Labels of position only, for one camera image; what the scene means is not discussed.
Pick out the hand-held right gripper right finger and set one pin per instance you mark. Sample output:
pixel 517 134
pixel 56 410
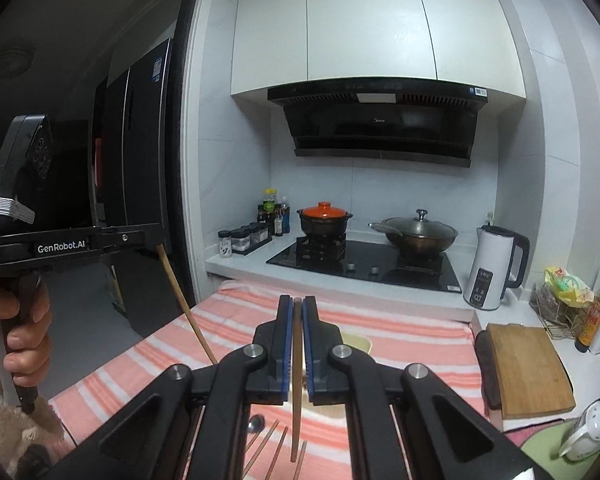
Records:
pixel 306 350

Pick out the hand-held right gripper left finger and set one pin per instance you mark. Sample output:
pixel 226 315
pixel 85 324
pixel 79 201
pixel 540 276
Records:
pixel 286 350

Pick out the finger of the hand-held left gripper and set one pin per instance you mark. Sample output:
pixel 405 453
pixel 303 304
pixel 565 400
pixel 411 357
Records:
pixel 135 240

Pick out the beige utensil holder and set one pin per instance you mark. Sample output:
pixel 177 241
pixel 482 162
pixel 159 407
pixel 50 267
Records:
pixel 357 344

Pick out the small steel spoon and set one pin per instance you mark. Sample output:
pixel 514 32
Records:
pixel 255 423

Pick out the person's left hand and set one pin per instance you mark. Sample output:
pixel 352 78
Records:
pixel 32 345

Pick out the dark refrigerator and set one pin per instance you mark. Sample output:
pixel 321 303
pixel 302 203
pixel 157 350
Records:
pixel 140 160

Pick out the black glass gas cooktop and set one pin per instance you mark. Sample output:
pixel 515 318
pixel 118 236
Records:
pixel 330 266

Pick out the pink white striped cloth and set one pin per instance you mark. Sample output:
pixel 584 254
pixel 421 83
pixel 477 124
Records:
pixel 420 340

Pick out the group of spice jars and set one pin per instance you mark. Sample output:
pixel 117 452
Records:
pixel 250 240

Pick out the black clay pot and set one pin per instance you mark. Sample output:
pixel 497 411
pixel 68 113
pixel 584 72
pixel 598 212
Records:
pixel 325 226

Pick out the yellow-cap green-label bottle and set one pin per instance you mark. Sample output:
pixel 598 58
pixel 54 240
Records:
pixel 269 206

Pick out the orange pot lid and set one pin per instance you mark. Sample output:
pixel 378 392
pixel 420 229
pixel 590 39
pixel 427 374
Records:
pixel 325 208

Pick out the dark wok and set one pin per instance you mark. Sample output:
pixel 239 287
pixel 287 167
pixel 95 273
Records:
pixel 420 242

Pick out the dark wok lid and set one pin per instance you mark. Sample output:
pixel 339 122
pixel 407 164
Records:
pixel 420 225

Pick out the dark brown board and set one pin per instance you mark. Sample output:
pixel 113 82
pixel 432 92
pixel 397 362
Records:
pixel 487 370

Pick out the white electric kettle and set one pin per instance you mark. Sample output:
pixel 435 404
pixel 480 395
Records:
pixel 487 270

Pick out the wooden cutting board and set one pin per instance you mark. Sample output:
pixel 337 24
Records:
pixel 530 370

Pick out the black range hood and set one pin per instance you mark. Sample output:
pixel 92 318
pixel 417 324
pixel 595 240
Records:
pixel 380 125

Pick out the green mat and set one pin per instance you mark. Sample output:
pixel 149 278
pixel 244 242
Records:
pixel 545 452

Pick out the yellow green snack bag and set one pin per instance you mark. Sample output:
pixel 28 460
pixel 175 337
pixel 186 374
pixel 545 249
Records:
pixel 567 285

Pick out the amber sauce bottle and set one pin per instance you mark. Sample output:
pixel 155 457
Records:
pixel 592 320

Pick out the white teapot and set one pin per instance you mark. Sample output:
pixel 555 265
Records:
pixel 592 422

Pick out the white wall cabinet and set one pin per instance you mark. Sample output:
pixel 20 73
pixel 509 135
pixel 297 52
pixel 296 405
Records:
pixel 370 20

